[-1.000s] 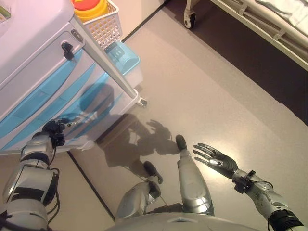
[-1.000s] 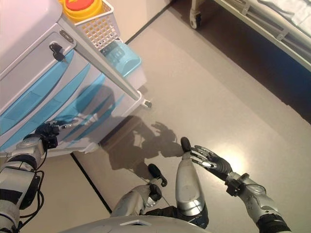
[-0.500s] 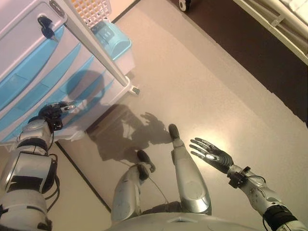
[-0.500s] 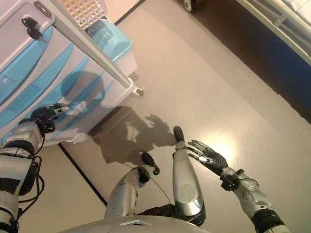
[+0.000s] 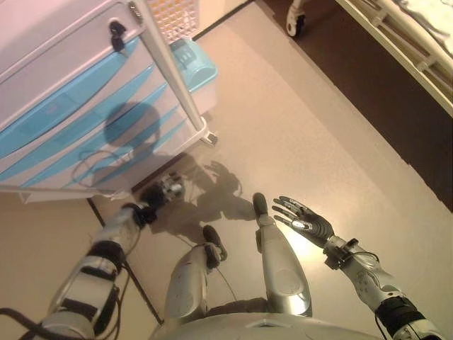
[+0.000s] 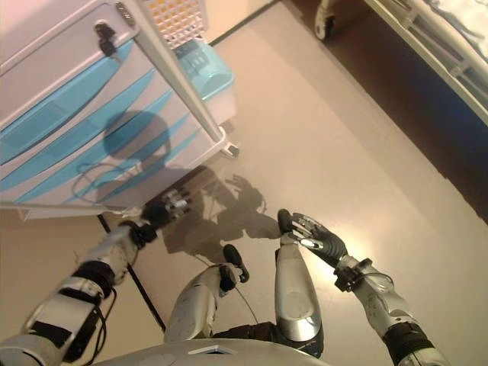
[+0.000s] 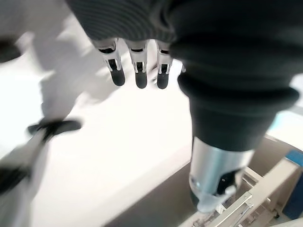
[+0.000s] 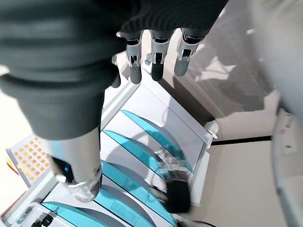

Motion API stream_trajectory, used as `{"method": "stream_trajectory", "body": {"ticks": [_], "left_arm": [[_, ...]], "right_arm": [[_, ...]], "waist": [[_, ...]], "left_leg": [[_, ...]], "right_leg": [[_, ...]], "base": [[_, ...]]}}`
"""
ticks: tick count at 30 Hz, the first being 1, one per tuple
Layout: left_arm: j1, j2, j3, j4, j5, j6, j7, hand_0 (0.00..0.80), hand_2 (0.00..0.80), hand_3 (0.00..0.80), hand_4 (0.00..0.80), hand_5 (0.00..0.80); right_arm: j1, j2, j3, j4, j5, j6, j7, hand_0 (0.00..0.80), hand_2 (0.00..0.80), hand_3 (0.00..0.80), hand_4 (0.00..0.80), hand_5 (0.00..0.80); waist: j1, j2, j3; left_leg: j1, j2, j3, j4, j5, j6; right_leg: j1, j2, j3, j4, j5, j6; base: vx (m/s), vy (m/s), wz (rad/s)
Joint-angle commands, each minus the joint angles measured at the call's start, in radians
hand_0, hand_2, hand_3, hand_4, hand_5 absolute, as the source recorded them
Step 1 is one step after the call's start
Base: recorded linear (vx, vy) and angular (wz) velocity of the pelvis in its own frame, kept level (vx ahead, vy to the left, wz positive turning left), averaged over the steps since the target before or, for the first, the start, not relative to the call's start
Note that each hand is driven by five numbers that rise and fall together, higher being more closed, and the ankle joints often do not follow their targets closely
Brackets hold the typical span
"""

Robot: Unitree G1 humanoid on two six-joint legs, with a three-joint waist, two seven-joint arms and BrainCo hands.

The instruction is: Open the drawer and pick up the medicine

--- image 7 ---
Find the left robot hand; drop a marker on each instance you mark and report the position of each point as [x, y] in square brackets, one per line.
[225, 59]

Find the blue bed corner bumper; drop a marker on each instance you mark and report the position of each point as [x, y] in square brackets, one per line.
[296, 157]

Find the left black robot foot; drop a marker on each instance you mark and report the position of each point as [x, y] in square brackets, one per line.
[61, 126]

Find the left silver robot leg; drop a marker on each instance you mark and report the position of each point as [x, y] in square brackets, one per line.
[21, 156]

